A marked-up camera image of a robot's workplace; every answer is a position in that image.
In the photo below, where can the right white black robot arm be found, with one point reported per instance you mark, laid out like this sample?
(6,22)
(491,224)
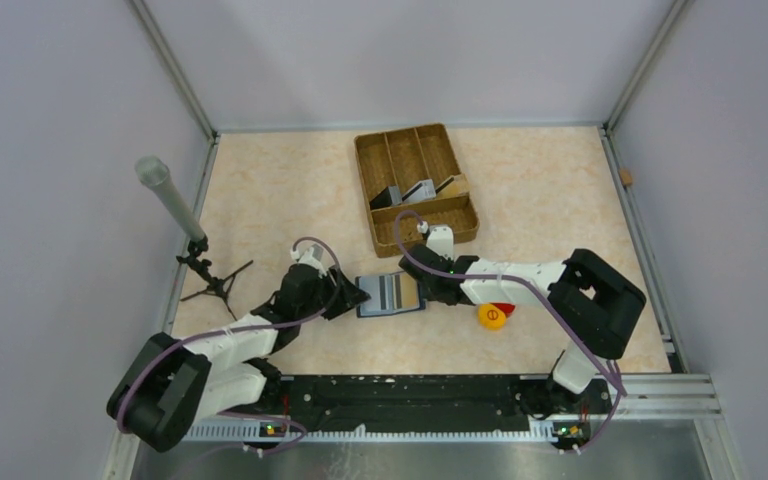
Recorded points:
(595,305)

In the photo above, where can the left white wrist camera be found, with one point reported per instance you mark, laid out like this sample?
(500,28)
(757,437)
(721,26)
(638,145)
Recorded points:
(311,257)

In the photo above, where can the woven brown divided tray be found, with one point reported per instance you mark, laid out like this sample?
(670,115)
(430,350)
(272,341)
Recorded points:
(413,168)

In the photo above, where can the grey microphone on tripod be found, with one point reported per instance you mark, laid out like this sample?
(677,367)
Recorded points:
(155,175)

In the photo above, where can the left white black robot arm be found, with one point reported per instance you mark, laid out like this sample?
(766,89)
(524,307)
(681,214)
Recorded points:
(174,383)

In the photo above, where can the yellow round toy block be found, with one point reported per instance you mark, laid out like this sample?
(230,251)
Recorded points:
(491,317)

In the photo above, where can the silver card in tray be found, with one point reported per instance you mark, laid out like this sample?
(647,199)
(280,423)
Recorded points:
(421,191)

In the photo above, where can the small brown block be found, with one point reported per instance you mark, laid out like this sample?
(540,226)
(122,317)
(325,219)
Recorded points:
(626,178)

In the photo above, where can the navy blue card holder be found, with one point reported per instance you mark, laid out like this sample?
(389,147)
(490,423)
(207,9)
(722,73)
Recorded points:
(361,281)

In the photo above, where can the gold credit card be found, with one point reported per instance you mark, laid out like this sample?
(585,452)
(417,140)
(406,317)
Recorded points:
(407,293)

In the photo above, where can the dark grey credit card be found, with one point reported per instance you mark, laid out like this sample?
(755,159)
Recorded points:
(388,197)

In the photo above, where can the gold card in tray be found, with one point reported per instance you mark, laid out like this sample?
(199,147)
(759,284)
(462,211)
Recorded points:
(453,186)

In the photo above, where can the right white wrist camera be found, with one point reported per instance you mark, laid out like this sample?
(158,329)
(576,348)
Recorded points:
(438,238)

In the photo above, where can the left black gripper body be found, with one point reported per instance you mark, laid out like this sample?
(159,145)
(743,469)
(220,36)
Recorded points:
(326,296)

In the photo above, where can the red toy block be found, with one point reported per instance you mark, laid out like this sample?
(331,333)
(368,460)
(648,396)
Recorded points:
(505,308)

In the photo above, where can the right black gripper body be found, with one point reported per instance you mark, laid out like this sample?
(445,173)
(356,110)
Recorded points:
(429,293)

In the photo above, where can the silver striped credit card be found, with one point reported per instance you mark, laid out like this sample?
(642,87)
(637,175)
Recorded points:
(380,289)

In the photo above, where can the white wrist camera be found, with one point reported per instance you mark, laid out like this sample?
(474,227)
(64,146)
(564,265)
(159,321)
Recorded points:
(438,238)
(311,257)

